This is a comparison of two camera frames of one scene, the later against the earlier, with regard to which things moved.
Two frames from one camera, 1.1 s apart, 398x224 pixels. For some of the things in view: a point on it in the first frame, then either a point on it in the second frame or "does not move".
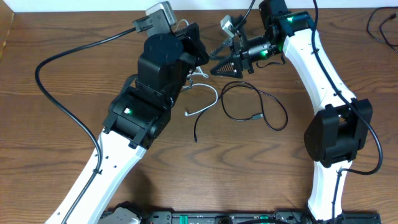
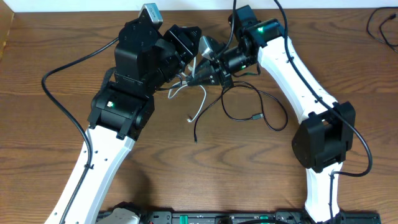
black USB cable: [391, 17] does not move
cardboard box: [7, 15] does not move
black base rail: [254, 217] does not move
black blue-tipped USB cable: [255, 116] to [204, 106]
